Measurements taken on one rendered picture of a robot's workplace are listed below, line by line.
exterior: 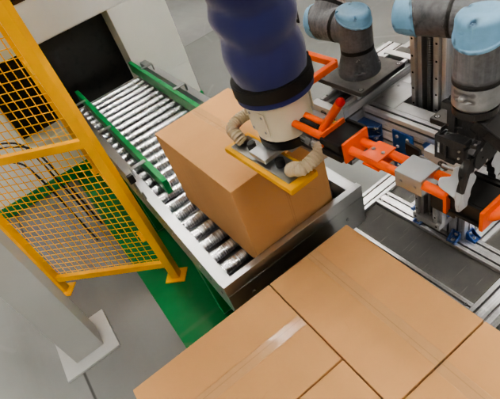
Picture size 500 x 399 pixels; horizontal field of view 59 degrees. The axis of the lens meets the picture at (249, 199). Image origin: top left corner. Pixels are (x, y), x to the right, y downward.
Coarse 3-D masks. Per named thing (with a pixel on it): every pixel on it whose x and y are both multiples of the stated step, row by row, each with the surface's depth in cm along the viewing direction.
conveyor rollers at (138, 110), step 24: (120, 96) 324; (144, 96) 315; (96, 120) 304; (120, 120) 295; (144, 120) 285; (168, 120) 275; (120, 144) 273; (144, 144) 263; (168, 168) 238; (192, 216) 204; (216, 240) 191
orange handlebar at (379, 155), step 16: (336, 64) 135; (304, 128) 116; (368, 144) 104; (384, 144) 101; (368, 160) 100; (384, 160) 101; (400, 160) 97; (448, 176) 89; (432, 192) 89; (496, 208) 81
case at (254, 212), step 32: (224, 96) 194; (192, 128) 182; (224, 128) 175; (192, 160) 165; (224, 160) 160; (192, 192) 197; (224, 192) 152; (256, 192) 153; (320, 192) 174; (224, 224) 181; (256, 224) 160; (288, 224) 171; (256, 256) 170
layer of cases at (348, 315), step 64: (320, 256) 168; (384, 256) 160; (256, 320) 156; (320, 320) 149; (384, 320) 142; (448, 320) 137; (192, 384) 145; (256, 384) 139; (320, 384) 134; (384, 384) 128; (448, 384) 124
